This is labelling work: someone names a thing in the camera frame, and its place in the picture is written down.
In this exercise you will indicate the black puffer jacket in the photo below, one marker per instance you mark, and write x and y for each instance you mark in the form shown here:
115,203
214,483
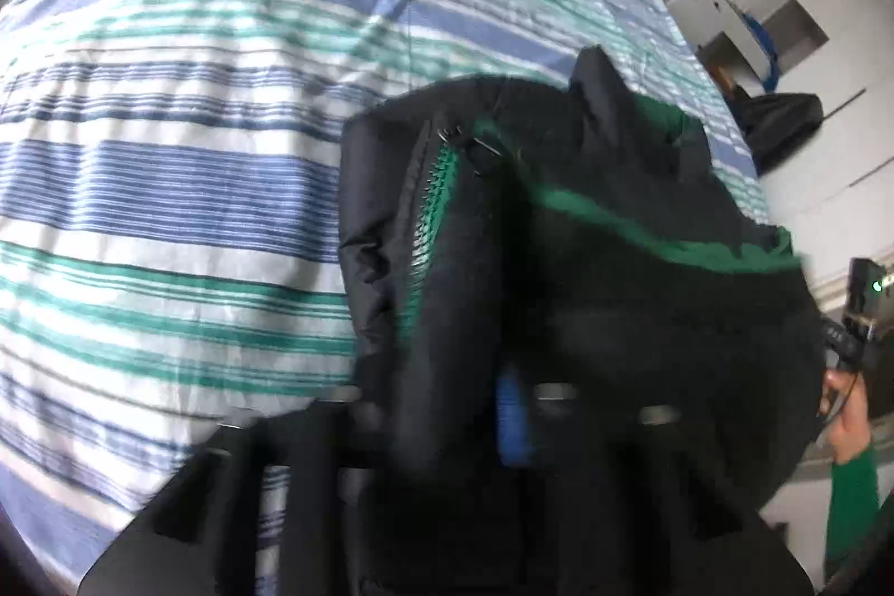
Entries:
594,275

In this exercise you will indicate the blue cloth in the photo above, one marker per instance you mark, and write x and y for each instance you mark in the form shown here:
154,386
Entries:
761,44

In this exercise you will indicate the striped bed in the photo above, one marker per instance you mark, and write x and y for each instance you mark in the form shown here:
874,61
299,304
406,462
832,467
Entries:
174,184

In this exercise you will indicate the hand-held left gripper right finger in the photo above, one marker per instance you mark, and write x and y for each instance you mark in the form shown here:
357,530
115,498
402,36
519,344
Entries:
515,421

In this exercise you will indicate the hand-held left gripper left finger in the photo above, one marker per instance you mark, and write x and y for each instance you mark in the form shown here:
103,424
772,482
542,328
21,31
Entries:
230,498

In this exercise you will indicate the wooden chair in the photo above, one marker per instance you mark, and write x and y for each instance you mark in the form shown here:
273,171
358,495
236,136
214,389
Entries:
723,78

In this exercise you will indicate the black coat on chair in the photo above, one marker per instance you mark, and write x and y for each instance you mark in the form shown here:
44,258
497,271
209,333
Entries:
782,128

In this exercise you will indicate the person's right forearm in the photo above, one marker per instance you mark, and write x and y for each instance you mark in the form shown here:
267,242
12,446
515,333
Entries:
852,512

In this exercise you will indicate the person's right hand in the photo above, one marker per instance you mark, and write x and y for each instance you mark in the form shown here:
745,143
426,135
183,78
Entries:
848,421

